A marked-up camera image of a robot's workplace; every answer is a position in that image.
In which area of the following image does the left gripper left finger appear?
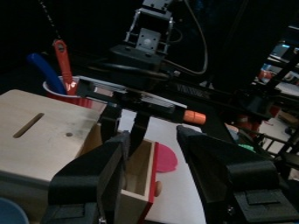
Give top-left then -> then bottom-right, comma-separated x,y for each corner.
41,130 -> 133,224

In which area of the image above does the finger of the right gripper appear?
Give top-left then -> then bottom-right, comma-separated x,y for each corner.
99,104 -> 123,144
129,111 -> 153,158

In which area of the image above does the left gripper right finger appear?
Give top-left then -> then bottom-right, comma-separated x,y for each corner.
175,125 -> 299,224

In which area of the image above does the wooden drawer with red front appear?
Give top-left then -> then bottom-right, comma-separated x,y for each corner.
117,138 -> 162,224

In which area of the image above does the flat pink dough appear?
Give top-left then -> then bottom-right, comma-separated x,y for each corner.
155,143 -> 181,174

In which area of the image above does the light wooden drawer cabinet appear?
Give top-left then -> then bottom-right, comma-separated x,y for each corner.
0,88 -> 105,189

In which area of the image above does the round wooden drawer knob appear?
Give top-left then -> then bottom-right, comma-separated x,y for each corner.
154,180 -> 165,198

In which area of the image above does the blue bowl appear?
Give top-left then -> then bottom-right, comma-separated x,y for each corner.
0,197 -> 31,224

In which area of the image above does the green background item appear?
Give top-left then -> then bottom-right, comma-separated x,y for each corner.
237,142 -> 258,153

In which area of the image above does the red plastic cup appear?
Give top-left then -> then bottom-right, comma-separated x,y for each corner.
42,75 -> 97,109

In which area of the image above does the orange cylindrical cap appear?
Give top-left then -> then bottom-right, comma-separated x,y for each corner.
182,109 -> 209,125

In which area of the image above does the black metal rack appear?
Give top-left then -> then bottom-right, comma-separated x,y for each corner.
245,129 -> 299,165

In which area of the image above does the red background container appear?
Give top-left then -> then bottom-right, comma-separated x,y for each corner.
257,69 -> 275,85

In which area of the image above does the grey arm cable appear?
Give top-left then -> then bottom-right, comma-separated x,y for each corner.
163,0 -> 211,76

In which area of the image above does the red handled tool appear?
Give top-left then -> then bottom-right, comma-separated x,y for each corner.
51,39 -> 79,96

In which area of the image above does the blue handled tool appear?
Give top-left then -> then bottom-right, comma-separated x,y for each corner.
26,52 -> 69,95

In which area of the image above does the thin beaded cord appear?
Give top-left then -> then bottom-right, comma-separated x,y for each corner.
38,0 -> 62,42

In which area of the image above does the black frame post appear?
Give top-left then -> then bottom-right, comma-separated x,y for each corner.
267,53 -> 299,90

